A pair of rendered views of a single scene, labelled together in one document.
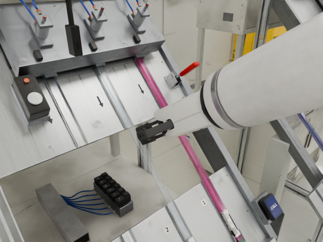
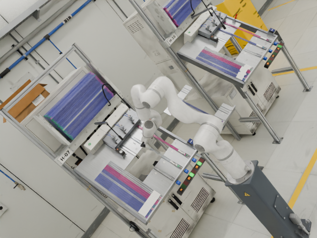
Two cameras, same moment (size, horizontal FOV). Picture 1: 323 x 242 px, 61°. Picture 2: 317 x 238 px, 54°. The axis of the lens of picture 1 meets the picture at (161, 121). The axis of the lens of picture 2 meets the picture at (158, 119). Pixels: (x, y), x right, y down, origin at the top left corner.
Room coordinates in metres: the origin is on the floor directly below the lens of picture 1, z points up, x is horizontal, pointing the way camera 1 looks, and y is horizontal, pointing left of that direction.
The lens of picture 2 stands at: (-1.62, -0.81, 1.97)
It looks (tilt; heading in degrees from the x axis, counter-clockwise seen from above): 21 degrees down; 17
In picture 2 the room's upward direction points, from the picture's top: 41 degrees counter-clockwise
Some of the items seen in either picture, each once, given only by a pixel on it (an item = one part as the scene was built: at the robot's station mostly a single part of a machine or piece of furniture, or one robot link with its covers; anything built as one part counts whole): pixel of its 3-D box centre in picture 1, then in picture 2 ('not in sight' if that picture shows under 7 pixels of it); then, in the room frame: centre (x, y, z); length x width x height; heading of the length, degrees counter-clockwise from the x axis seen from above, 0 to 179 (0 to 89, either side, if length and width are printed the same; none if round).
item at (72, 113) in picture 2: not in sight; (79, 105); (0.64, 0.29, 1.52); 0.51 x 0.13 x 0.27; 131
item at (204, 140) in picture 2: not in sight; (212, 144); (-0.07, -0.49, 1.00); 0.19 x 0.12 x 0.24; 139
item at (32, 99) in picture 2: not in sight; (34, 91); (0.79, 0.57, 1.82); 0.68 x 0.30 x 0.20; 131
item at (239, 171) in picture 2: not in sight; (233, 163); (-0.04, -0.51, 0.79); 0.19 x 0.19 x 0.18
